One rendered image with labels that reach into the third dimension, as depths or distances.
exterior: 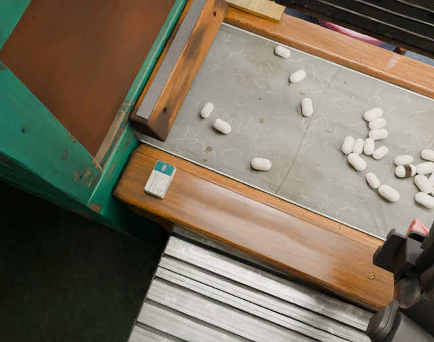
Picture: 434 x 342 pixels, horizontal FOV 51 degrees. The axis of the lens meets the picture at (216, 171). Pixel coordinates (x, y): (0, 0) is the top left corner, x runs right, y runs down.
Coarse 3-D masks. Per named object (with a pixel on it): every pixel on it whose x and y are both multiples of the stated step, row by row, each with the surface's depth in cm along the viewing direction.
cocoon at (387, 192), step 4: (380, 188) 82; (384, 188) 82; (388, 188) 82; (392, 188) 82; (380, 192) 82; (384, 192) 82; (388, 192) 81; (392, 192) 81; (396, 192) 82; (384, 196) 82; (388, 196) 82; (392, 196) 81; (396, 196) 81; (392, 200) 82; (396, 200) 82
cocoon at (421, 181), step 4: (416, 176) 83; (420, 176) 82; (424, 176) 82; (416, 180) 83; (420, 180) 82; (424, 180) 82; (428, 180) 82; (416, 184) 83; (420, 184) 82; (424, 184) 82; (428, 184) 82; (420, 188) 82; (424, 188) 82; (428, 188) 82; (432, 188) 82; (424, 192) 82; (428, 192) 82
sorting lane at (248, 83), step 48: (240, 48) 92; (288, 48) 92; (192, 96) 89; (240, 96) 89; (288, 96) 89; (336, 96) 89; (384, 96) 89; (192, 144) 87; (240, 144) 87; (288, 144) 86; (336, 144) 86; (384, 144) 86; (432, 144) 86; (288, 192) 84; (336, 192) 84; (384, 240) 81
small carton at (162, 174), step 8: (160, 168) 81; (168, 168) 81; (152, 176) 80; (160, 176) 80; (168, 176) 80; (152, 184) 80; (160, 184) 80; (168, 184) 81; (152, 192) 80; (160, 192) 80
